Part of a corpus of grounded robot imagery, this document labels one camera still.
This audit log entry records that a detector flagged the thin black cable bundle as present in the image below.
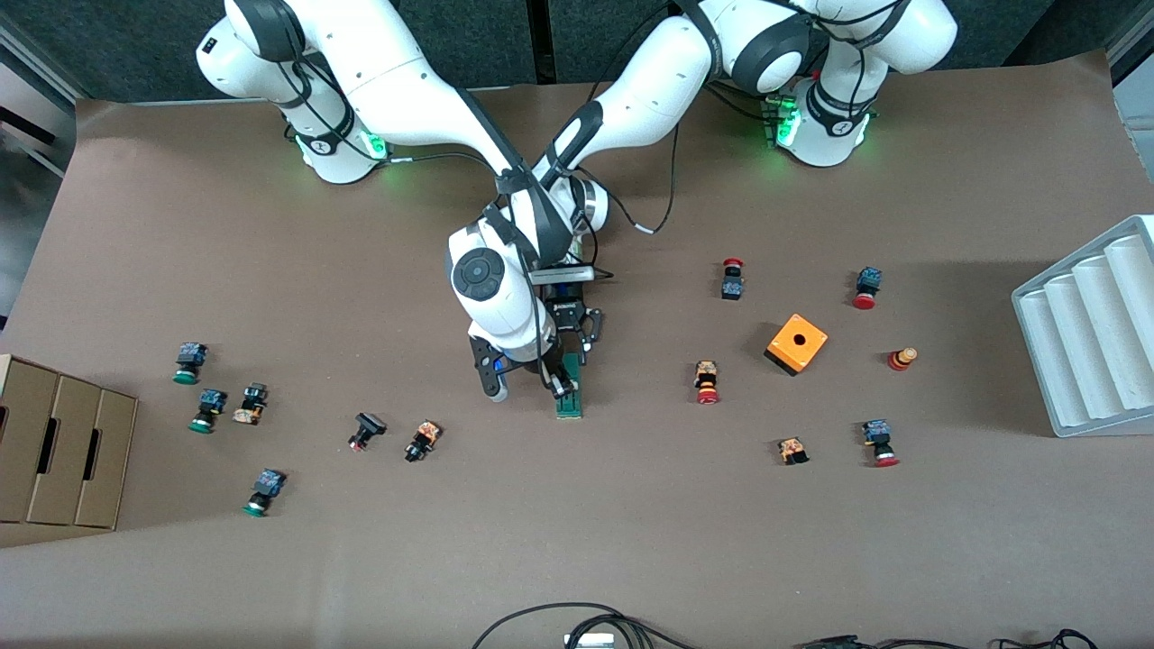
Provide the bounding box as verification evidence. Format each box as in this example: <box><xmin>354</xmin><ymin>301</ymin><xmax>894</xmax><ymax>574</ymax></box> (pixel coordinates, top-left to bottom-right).
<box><xmin>793</xmin><ymin>629</ymin><xmax>1101</xmax><ymax>649</ymax></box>

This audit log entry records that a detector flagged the brown paper table cover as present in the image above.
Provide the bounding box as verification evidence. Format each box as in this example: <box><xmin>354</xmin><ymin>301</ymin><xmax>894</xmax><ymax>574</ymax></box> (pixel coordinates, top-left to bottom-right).
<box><xmin>0</xmin><ymin>50</ymin><xmax>1154</xmax><ymax>649</ymax></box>

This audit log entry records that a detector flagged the black square head switch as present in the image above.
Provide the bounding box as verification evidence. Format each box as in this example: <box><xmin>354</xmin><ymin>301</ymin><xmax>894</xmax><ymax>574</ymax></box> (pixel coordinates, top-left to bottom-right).
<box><xmin>347</xmin><ymin>412</ymin><xmax>389</xmax><ymax>452</ymax></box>

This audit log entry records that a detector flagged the white ridged tray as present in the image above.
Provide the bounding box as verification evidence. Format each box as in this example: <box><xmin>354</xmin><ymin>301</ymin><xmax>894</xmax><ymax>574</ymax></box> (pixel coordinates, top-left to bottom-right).
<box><xmin>1011</xmin><ymin>214</ymin><xmax>1154</xmax><ymax>439</ymax></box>

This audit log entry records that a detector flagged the orange button enclosure box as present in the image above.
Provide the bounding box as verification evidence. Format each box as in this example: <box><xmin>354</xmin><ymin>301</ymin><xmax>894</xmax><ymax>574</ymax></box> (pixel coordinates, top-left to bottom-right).
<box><xmin>764</xmin><ymin>313</ymin><xmax>829</xmax><ymax>378</ymax></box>

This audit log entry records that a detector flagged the brown cardboard box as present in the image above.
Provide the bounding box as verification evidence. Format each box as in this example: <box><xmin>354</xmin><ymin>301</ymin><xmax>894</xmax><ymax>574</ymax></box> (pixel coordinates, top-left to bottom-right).
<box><xmin>0</xmin><ymin>353</ymin><xmax>60</xmax><ymax>525</ymax></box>
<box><xmin>75</xmin><ymin>388</ymin><xmax>140</xmax><ymax>531</ymax></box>
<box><xmin>27</xmin><ymin>373</ymin><xmax>102</xmax><ymax>527</ymax></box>

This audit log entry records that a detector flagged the black selector switch pale block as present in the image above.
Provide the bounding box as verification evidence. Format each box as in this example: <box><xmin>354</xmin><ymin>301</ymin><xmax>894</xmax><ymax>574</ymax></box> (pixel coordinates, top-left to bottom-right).
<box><xmin>232</xmin><ymin>382</ymin><xmax>270</xmax><ymax>426</ymax></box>

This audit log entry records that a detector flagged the grey metal frame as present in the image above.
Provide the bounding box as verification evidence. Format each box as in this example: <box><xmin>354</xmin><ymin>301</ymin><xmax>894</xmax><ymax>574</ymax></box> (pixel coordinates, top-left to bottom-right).
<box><xmin>0</xmin><ymin>18</ymin><xmax>78</xmax><ymax>316</ymax></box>
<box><xmin>1107</xmin><ymin>14</ymin><xmax>1154</xmax><ymax>109</ymax></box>

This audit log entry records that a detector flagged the black looped cable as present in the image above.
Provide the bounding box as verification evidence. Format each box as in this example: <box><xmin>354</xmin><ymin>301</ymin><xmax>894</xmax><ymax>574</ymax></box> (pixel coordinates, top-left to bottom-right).
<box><xmin>471</xmin><ymin>602</ymin><xmax>695</xmax><ymax>649</ymax></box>

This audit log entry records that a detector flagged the black selector switch orange block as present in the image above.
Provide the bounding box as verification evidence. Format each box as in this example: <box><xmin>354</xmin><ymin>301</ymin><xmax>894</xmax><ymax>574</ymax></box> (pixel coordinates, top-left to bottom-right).
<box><xmin>404</xmin><ymin>419</ymin><xmax>443</xmax><ymax>464</ymax></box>

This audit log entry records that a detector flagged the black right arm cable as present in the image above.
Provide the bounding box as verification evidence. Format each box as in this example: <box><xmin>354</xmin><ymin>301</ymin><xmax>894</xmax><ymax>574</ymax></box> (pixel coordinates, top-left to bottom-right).
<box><xmin>287</xmin><ymin>54</ymin><xmax>564</xmax><ymax>398</ymax></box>

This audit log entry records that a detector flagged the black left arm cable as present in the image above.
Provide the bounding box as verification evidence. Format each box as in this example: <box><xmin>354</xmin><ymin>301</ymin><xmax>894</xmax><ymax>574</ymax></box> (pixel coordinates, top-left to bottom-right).
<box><xmin>577</xmin><ymin>117</ymin><xmax>679</xmax><ymax>276</ymax></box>

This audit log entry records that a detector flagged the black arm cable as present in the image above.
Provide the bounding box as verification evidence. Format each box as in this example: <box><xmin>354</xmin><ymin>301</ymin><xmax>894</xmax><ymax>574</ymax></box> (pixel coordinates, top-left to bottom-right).
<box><xmin>287</xmin><ymin>54</ymin><xmax>564</xmax><ymax>398</ymax></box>
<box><xmin>577</xmin><ymin>117</ymin><xmax>679</xmax><ymax>276</ymax></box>

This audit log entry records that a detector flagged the black base cable bundle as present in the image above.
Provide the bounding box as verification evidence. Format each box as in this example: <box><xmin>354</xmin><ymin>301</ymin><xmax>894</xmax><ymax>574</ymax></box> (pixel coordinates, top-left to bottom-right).
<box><xmin>712</xmin><ymin>81</ymin><xmax>776</xmax><ymax>123</ymax></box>

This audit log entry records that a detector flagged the green load switch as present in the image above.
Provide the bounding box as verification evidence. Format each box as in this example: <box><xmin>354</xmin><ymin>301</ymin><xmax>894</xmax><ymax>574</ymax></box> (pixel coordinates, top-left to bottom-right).
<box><xmin>554</xmin><ymin>353</ymin><xmax>585</xmax><ymax>420</ymax></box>

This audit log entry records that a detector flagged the green mushroom push button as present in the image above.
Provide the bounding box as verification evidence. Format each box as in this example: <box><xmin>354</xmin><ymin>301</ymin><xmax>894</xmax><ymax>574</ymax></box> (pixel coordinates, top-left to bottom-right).
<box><xmin>173</xmin><ymin>342</ymin><xmax>209</xmax><ymax>386</ymax></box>
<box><xmin>188</xmin><ymin>388</ymin><xmax>228</xmax><ymax>434</ymax></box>
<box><xmin>242</xmin><ymin>469</ymin><xmax>288</xmax><ymax>518</ymax></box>

